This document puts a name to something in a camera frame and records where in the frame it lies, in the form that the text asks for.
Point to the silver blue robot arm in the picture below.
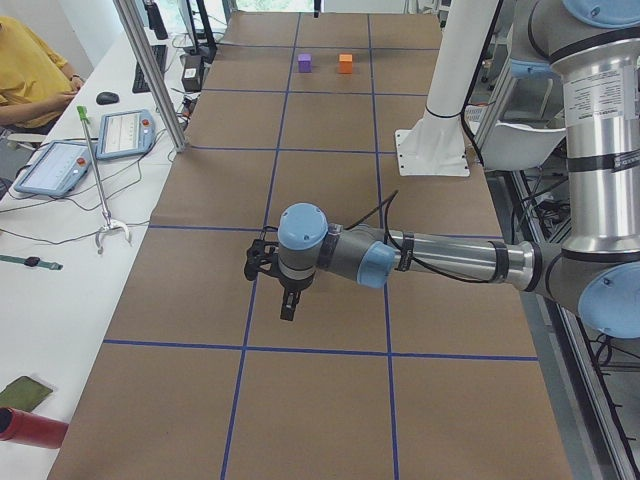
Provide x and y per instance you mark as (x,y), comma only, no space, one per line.
(594,47)

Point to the near blue teach pendant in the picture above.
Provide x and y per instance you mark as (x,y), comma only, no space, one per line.
(57,170)

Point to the blue teach pendant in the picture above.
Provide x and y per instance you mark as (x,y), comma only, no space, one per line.
(125,134)
(57,170)

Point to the red water bottle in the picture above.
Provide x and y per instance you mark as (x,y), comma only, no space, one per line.
(30,429)

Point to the green strap wristwatch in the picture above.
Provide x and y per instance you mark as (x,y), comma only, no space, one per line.
(31,262)

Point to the black monitor stand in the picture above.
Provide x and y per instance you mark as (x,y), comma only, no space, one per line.
(200,33)

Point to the person in yellow shirt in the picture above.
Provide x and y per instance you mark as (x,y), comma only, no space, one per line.
(37,83)

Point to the black power adapter box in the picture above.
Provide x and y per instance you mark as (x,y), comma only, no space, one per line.
(193,72)

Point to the aluminium frame post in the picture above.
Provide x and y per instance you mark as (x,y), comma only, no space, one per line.
(133,26)

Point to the far blue teach pendant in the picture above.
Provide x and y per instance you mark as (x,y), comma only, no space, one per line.
(125,134)

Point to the black computer mouse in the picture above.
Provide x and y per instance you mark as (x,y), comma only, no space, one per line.
(107,98)

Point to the green handled reacher grabber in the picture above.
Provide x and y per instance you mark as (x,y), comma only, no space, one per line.
(110,224)

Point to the white chair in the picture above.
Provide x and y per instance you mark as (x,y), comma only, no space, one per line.
(514,147)

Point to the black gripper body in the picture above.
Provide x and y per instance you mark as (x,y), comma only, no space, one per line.
(294,283)

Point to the orange foam block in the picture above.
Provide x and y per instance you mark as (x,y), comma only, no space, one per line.
(345,63)

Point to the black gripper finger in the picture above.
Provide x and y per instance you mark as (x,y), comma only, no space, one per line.
(285,312)
(293,300)

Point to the white pedestal column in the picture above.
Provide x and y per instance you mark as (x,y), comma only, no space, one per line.
(435,146)

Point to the purple foam block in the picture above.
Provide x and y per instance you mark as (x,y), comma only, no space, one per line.
(305,64)

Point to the olive green pouch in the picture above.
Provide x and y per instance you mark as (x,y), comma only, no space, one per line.
(24,393)

